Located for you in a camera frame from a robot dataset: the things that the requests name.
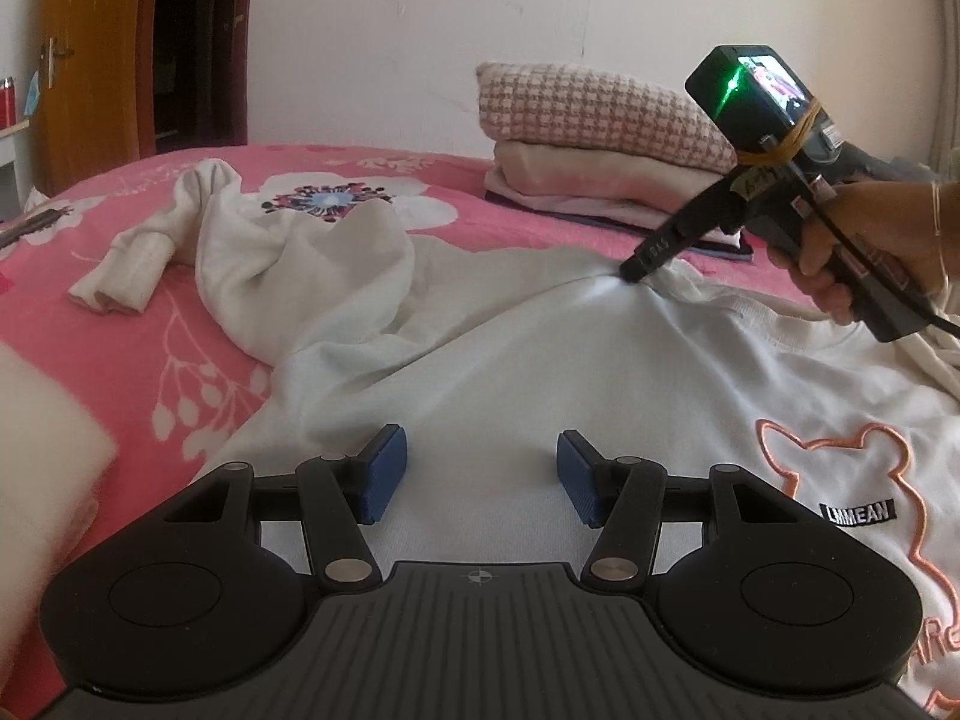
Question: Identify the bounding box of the white shelf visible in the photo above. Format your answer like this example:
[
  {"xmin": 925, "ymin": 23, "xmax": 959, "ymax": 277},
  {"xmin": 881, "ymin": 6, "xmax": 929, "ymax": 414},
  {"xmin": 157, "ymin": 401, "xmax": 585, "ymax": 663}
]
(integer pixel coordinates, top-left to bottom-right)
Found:
[{"xmin": 0, "ymin": 116, "xmax": 32, "ymax": 230}]

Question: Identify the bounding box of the beige folded sweater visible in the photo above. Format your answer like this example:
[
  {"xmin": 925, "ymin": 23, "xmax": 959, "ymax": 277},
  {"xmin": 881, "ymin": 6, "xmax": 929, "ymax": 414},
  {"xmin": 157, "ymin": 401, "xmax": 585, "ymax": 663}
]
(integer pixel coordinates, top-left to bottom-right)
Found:
[{"xmin": 491, "ymin": 141, "xmax": 725, "ymax": 203}]

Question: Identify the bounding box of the wooden door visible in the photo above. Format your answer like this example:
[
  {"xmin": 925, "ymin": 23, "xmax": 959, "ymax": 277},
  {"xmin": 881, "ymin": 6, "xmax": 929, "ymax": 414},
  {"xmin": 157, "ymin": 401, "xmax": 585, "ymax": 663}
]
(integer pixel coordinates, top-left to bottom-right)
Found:
[{"xmin": 34, "ymin": 0, "xmax": 162, "ymax": 196}]

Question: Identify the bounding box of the pink floral blanket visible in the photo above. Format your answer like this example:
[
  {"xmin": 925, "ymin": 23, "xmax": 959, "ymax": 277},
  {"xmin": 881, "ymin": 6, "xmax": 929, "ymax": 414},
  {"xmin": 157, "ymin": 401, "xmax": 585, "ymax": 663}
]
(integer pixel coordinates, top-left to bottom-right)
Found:
[{"xmin": 0, "ymin": 142, "xmax": 826, "ymax": 720}]

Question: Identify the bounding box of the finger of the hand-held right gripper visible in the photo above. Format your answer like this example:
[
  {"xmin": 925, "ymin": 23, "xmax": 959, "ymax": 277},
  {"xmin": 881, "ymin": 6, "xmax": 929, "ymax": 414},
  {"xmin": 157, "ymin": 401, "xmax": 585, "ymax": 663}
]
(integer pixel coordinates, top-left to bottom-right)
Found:
[{"xmin": 619, "ymin": 169, "xmax": 751, "ymax": 284}]

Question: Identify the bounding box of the black slim object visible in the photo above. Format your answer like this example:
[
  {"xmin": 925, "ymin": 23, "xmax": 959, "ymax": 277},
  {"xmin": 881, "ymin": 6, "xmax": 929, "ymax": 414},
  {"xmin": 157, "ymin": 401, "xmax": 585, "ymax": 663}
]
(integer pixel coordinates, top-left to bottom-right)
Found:
[{"xmin": 0, "ymin": 206, "xmax": 74, "ymax": 250}]

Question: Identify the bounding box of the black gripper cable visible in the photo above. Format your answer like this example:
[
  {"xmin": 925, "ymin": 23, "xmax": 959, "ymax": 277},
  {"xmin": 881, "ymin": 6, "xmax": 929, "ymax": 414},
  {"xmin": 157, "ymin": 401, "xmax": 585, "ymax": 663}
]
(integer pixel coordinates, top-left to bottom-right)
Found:
[{"xmin": 802, "ymin": 180, "xmax": 960, "ymax": 335}]

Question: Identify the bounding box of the white fluffy cloth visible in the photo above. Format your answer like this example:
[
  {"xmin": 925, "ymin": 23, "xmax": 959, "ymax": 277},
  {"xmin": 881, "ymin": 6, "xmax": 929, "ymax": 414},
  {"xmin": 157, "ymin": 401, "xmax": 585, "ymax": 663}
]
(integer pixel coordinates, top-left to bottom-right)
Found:
[{"xmin": 0, "ymin": 341, "xmax": 121, "ymax": 616}]

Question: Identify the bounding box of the person's right hand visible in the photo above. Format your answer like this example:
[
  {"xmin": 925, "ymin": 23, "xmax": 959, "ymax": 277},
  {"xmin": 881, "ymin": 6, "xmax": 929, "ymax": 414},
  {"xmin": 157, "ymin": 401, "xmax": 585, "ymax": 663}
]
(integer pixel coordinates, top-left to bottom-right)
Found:
[{"xmin": 772, "ymin": 180, "xmax": 940, "ymax": 316}]

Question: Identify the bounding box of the metal door handle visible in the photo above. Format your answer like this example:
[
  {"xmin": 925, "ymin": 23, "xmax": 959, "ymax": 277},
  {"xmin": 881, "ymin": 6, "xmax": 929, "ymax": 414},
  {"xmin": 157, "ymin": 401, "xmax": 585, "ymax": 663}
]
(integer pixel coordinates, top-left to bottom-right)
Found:
[{"xmin": 41, "ymin": 37, "xmax": 76, "ymax": 89}]

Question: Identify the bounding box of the white folded garment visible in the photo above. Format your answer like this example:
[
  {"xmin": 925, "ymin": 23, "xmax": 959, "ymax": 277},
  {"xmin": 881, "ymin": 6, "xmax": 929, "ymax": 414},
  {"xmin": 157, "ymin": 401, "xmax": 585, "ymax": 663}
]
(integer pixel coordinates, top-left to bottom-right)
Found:
[{"xmin": 484, "ymin": 169, "xmax": 706, "ymax": 230}]

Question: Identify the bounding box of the pink checked folded sweater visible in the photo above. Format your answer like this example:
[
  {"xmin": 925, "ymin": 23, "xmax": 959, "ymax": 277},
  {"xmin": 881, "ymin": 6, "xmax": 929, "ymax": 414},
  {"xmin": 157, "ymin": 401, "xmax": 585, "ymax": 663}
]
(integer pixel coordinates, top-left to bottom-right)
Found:
[{"xmin": 476, "ymin": 61, "xmax": 740, "ymax": 175}]

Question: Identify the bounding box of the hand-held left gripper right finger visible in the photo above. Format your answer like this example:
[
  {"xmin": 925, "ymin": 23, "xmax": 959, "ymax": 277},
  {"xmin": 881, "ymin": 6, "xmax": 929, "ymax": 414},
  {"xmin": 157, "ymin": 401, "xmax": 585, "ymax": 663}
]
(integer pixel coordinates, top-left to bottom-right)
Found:
[{"xmin": 555, "ymin": 429, "xmax": 803, "ymax": 601}]

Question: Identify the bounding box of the white sweatshirt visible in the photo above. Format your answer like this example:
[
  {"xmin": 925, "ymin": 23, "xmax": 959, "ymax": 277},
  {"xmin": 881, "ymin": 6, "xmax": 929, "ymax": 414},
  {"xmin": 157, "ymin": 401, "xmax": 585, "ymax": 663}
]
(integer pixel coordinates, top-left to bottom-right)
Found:
[{"xmin": 67, "ymin": 157, "xmax": 960, "ymax": 720}]

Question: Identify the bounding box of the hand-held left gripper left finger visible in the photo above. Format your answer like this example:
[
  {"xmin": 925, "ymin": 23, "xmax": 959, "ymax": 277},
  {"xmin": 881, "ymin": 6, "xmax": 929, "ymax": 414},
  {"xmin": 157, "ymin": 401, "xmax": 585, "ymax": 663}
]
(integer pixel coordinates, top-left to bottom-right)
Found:
[{"xmin": 160, "ymin": 424, "xmax": 410, "ymax": 601}]

